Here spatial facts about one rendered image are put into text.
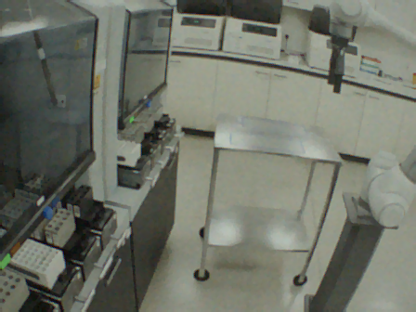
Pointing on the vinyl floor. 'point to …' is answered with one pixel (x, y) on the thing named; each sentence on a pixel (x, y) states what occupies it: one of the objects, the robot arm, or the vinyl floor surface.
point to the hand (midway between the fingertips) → (333, 85)
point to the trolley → (292, 132)
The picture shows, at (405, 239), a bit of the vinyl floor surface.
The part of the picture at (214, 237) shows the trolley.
